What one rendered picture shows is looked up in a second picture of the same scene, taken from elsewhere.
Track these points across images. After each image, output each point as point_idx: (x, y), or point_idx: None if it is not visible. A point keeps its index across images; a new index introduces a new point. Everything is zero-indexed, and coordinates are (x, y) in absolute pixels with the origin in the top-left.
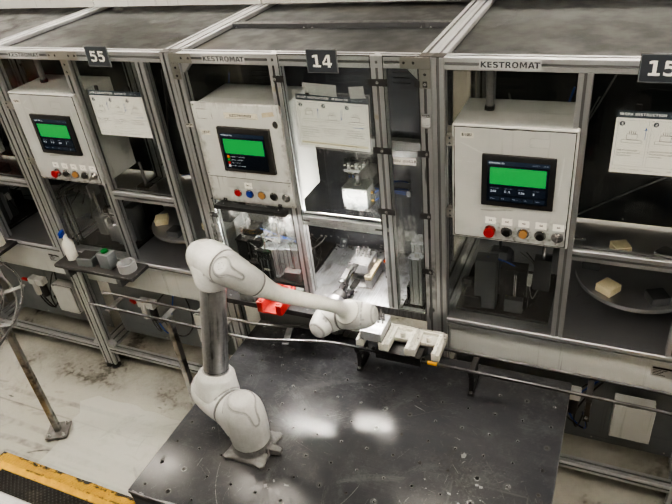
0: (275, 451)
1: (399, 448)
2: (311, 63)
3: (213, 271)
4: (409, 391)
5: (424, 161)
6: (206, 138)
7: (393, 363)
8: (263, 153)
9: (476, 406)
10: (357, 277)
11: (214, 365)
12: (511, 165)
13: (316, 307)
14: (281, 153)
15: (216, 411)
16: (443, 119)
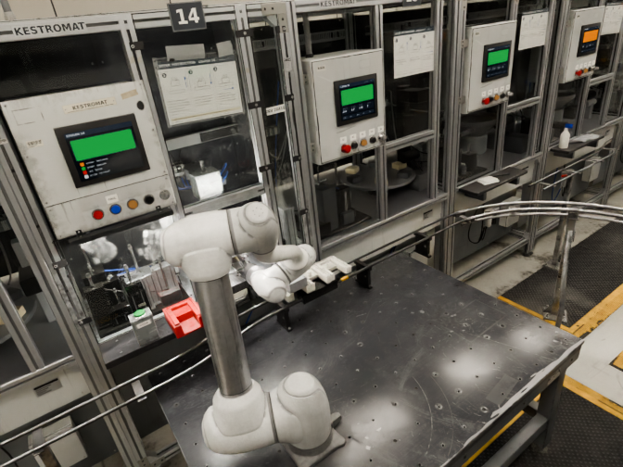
0: (337, 418)
1: (391, 339)
2: (176, 19)
3: (251, 222)
4: (339, 313)
5: (290, 105)
6: (36, 152)
7: (303, 310)
8: (133, 144)
9: (383, 289)
10: None
11: (246, 375)
12: (353, 85)
13: (291, 255)
14: (152, 139)
15: (277, 424)
16: (300, 59)
